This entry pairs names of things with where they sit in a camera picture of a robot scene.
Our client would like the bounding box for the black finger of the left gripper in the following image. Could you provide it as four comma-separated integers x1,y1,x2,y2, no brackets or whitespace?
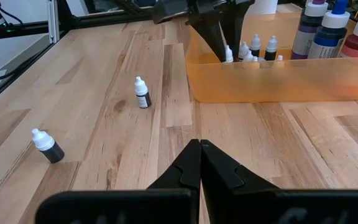
152,0,228,62
221,2,254,60

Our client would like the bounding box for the silver metal bracket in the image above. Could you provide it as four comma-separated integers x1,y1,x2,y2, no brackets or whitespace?
47,0,60,44

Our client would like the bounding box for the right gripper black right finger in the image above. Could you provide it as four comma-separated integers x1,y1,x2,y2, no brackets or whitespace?
201,139,358,224

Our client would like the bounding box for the large purple food coloring bottle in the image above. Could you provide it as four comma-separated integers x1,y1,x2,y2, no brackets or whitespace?
290,0,329,60

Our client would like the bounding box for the large blue food coloring bottle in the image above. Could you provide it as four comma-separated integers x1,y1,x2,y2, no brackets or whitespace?
308,0,351,60

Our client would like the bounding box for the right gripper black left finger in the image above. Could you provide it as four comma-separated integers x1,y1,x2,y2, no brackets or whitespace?
35,139,201,224

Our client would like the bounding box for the orange translucent plastic tray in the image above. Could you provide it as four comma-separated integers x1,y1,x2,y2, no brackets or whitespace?
185,2,358,104

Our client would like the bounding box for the small green-label dropper bottle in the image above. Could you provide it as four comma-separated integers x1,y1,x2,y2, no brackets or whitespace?
224,44,234,63

